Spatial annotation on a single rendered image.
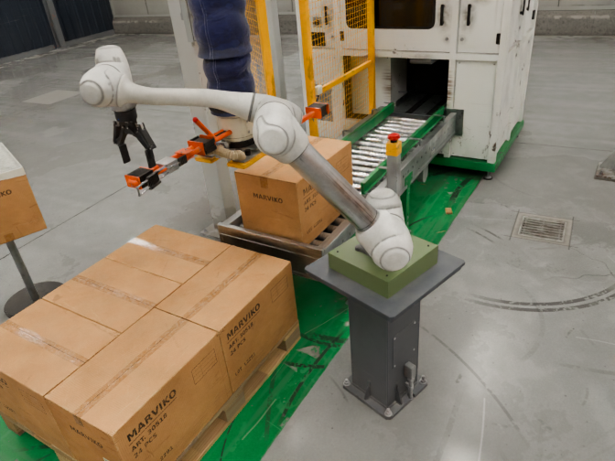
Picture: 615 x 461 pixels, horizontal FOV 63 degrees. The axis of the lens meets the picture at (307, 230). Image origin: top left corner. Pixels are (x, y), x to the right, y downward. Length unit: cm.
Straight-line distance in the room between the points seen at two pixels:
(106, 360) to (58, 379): 19
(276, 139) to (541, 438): 179
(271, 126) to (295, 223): 113
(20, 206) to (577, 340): 320
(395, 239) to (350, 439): 108
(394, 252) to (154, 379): 108
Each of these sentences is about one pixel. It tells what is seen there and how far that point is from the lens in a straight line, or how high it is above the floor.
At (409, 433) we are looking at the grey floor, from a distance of 254.
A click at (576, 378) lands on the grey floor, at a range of 294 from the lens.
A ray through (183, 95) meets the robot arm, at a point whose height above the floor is 159.
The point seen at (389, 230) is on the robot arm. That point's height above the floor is 108.
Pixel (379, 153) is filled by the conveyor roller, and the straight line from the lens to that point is 385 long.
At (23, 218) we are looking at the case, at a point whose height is 73.
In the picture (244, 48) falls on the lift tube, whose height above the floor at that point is 162.
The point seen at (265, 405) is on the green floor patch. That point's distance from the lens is 268.
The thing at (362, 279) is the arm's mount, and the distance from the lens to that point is 208.
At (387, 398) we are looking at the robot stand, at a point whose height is 9.
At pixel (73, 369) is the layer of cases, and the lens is 237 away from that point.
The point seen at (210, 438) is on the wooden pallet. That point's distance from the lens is 259.
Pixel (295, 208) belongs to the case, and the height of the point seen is 80.
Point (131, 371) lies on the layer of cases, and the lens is 224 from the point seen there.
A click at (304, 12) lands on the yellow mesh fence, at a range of 365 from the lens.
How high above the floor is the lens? 202
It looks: 31 degrees down
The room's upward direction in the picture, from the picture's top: 6 degrees counter-clockwise
